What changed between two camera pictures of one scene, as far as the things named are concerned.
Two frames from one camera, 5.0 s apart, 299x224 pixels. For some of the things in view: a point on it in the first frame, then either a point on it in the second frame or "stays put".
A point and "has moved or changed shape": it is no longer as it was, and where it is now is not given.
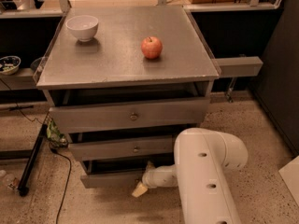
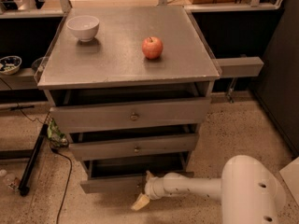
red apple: x=151 y=47 stays put
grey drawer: x=117 y=173 has moved or changed shape
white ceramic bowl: x=82 y=26 stays put
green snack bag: x=54 y=137 stays put
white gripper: x=150 y=178 to x=151 y=188
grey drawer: x=129 y=116 stays put
